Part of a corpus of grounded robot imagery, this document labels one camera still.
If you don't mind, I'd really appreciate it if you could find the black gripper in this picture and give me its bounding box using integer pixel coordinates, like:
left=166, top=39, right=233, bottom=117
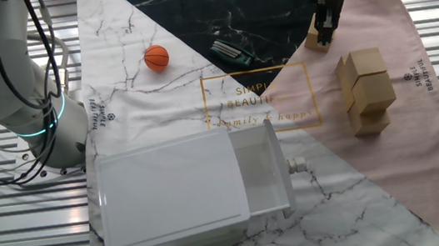
left=310, top=0, right=357, bottom=48

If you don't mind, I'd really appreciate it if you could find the green holder with silver bits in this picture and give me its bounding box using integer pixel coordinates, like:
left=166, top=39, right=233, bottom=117
left=207, top=34, right=258, bottom=73

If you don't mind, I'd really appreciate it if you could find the white plastic drawer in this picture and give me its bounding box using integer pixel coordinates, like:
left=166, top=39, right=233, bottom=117
left=226, top=115, right=314, bottom=226

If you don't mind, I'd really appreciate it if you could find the marble pink black cloth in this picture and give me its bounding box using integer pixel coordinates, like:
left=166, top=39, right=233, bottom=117
left=57, top=0, right=439, bottom=246

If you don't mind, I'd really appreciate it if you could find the small orange basketball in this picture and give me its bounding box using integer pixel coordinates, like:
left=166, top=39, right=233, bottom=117
left=142, top=43, right=172, bottom=74

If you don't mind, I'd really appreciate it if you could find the white plastic drawer cabinet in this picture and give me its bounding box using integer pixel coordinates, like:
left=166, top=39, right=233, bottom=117
left=90, top=124, right=257, bottom=246

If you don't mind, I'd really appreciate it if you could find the gray robot cable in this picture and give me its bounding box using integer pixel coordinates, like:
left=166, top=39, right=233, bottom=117
left=26, top=28, right=75, bottom=98

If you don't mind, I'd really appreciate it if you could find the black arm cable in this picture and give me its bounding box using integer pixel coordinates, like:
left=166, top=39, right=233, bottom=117
left=0, top=0, right=74, bottom=188

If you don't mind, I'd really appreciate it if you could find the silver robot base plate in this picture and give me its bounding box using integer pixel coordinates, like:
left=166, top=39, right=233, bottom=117
left=12, top=147, right=89, bottom=183

